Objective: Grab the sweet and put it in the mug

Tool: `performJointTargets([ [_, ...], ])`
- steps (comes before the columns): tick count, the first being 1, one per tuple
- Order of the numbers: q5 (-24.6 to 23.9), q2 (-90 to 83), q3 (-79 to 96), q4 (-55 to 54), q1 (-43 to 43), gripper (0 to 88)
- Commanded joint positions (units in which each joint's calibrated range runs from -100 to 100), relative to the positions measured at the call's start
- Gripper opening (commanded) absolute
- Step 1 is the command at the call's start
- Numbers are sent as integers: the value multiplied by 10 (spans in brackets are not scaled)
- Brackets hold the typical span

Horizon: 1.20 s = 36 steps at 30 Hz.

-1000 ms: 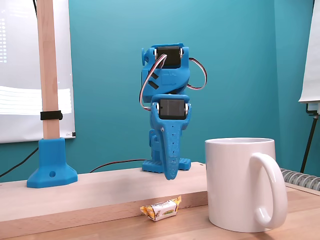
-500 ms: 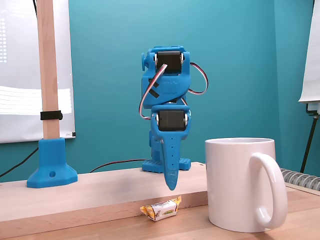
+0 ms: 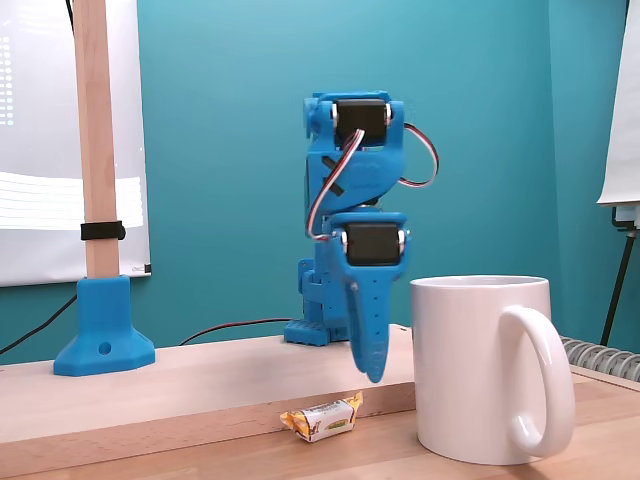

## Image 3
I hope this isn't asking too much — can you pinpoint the white ceramic mug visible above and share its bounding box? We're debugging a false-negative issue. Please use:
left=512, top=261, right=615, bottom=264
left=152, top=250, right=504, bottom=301
left=408, top=274, right=577, bottom=467

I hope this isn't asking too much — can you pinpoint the yellow white sweet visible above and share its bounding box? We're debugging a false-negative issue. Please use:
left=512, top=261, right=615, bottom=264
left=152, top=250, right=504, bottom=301
left=278, top=390, right=365, bottom=445

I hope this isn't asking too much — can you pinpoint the light wooden board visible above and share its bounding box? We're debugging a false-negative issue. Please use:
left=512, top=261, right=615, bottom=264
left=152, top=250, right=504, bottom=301
left=0, top=323, right=416, bottom=475

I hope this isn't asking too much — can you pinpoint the blue printed stand base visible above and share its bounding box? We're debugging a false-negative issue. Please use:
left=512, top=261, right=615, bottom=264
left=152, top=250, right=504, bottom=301
left=53, top=273, right=157, bottom=377

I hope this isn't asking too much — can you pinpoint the black flipchart easel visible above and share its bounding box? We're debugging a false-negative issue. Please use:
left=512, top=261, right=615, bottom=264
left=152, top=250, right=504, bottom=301
left=599, top=202, right=640, bottom=347

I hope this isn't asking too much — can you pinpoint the white flipchart paper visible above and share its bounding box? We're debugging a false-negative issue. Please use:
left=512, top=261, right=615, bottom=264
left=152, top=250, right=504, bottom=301
left=595, top=0, right=640, bottom=207

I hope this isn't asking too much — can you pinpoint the red and black wire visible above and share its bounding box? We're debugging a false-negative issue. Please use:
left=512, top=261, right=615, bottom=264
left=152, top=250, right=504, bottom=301
left=178, top=318, right=294, bottom=347

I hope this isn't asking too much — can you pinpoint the black strap on post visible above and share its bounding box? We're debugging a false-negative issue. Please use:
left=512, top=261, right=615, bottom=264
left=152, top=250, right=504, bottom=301
left=79, top=218, right=126, bottom=242

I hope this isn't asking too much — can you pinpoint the wooden camera post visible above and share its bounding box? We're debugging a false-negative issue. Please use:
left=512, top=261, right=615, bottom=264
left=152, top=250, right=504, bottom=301
left=71, top=0, right=124, bottom=279

